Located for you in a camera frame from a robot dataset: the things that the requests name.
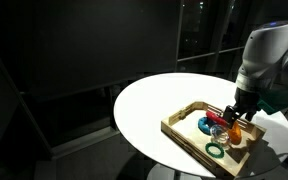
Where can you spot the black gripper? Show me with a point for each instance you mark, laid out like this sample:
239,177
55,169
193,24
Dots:
246,103

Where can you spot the wooden slatted tray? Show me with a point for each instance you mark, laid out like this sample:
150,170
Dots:
200,130

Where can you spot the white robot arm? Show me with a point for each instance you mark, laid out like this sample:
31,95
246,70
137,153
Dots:
262,80

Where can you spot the white table base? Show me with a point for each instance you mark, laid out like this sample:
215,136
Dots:
160,172

